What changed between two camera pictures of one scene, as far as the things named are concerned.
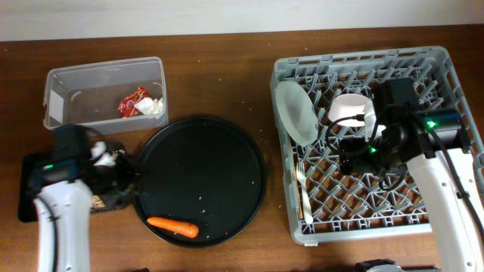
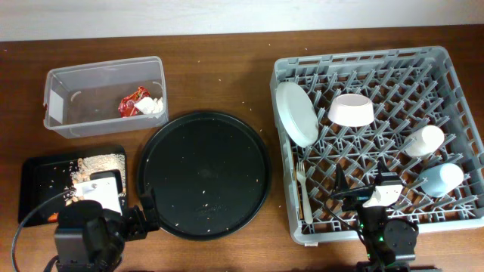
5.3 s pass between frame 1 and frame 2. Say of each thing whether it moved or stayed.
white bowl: stayed
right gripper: moved
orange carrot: moved
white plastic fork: stayed
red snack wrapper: stayed
